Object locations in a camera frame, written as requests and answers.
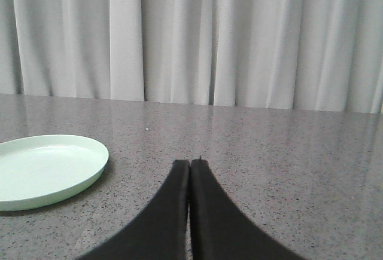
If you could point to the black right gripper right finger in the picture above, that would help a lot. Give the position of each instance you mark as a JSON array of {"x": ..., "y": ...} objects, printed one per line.
[{"x": 219, "y": 230}]

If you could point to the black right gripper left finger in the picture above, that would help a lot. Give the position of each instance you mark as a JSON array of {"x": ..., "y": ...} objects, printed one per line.
[{"x": 159, "y": 231}]

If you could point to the mint green round plate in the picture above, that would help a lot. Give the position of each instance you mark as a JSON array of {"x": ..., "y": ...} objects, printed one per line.
[{"x": 42, "y": 170}]

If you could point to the white pleated curtain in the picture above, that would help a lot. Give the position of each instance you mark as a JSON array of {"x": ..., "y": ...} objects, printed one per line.
[{"x": 300, "y": 54}]

